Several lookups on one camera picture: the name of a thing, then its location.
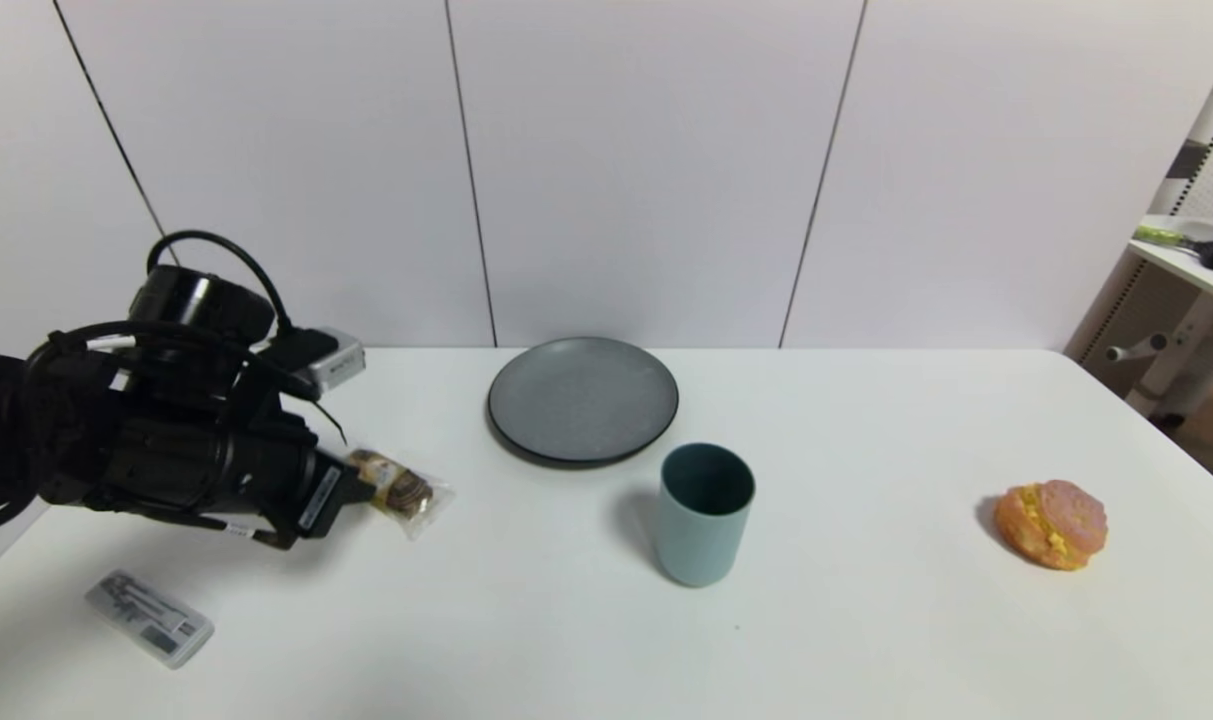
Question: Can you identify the green handled black brush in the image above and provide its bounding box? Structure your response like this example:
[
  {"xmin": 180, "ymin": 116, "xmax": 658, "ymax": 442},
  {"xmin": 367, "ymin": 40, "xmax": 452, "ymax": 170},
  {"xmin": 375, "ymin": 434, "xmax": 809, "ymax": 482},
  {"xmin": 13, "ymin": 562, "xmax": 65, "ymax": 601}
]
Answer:
[{"xmin": 1132, "ymin": 225, "xmax": 1213, "ymax": 277}]

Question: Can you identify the egg filled bread bun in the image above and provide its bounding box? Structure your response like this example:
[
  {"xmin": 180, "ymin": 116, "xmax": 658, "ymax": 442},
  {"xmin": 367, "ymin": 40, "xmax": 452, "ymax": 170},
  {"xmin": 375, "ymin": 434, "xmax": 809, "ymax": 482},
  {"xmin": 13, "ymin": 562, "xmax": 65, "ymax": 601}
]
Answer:
[{"xmin": 994, "ymin": 479, "xmax": 1109, "ymax": 572}]

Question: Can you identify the white side desk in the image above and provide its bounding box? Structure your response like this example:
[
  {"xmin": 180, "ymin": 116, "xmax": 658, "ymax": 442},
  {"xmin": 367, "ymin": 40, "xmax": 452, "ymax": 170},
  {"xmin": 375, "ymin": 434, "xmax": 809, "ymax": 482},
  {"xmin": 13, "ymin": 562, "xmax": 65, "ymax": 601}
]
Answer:
[{"xmin": 1105, "ymin": 215, "xmax": 1213, "ymax": 421}]

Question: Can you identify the black looped cable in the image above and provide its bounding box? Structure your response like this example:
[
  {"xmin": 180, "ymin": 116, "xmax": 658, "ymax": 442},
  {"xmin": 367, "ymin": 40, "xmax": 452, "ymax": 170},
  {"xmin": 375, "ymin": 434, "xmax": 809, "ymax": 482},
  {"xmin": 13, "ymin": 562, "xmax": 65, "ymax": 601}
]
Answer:
[{"xmin": 144, "ymin": 230, "xmax": 349, "ymax": 446}]

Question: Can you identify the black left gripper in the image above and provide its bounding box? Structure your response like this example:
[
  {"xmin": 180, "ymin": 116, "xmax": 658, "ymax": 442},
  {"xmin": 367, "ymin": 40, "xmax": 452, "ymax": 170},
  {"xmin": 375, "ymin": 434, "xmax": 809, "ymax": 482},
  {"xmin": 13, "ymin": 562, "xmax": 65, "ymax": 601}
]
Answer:
[{"xmin": 223, "ymin": 427, "xmax": 380, "ymax": 541}]

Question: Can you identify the wrapped chocolate cookie pack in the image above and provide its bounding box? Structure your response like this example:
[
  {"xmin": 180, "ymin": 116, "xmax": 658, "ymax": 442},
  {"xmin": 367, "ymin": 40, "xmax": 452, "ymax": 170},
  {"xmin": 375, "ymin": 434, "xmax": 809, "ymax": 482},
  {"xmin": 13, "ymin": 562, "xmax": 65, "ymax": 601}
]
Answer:
[{"xmin": 346, "ymin": 447, "xmax": 454, "ymax": 541}]

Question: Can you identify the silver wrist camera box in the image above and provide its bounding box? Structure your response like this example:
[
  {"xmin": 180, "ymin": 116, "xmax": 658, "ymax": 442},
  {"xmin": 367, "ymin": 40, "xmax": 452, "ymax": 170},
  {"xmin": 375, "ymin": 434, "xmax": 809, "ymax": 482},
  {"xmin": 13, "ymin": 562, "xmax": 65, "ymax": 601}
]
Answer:
[{"xmin": 264, "ymin": 327, "xmax": 367, "ymax": 394}]

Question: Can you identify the gray round plate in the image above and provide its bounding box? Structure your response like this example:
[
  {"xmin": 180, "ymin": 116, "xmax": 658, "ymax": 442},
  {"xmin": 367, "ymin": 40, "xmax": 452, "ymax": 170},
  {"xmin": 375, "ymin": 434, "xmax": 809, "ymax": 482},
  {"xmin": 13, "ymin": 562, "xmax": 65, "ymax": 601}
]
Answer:
[{"xmin": 486, "ymin": 337, "xmax": 680, "ymax": 469}]

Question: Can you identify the teal plastic cup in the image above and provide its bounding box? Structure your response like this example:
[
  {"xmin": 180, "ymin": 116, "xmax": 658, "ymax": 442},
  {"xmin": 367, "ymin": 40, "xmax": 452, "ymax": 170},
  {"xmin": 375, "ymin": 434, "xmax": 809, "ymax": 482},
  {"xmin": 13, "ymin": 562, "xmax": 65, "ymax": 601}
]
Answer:
[{"xmin": 654, "ymin": 442, "xmax": 756, "ymax": 588}]

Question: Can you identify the clear flat plastic case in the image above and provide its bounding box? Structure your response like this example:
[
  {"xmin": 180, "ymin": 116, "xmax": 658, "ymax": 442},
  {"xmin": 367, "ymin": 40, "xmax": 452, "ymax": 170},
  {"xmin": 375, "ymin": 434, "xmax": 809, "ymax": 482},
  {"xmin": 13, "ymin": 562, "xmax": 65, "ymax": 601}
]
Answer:
[{"xmin": 84, "ymin": 569, "xmax": 215, "ymax": 670}]

